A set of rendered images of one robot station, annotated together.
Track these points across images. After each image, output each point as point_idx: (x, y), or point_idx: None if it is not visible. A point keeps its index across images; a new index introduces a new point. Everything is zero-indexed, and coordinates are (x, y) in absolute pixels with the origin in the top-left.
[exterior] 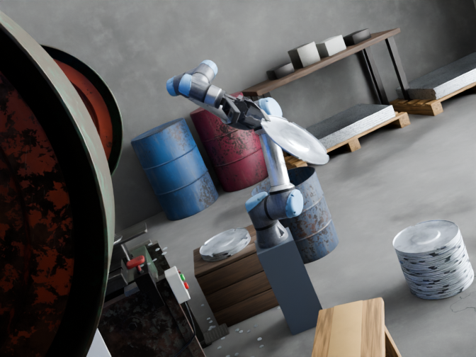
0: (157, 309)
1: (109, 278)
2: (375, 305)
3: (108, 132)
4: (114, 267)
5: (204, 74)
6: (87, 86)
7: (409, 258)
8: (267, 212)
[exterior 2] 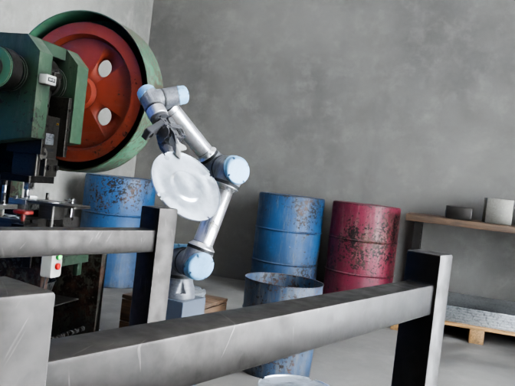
0: (24, 269)
1: (12, 218)
2: None
3: (129, 123)
4: (31, 218)
5: (165, 93)
6: (136, 76)
7: None
8: (175, 260)
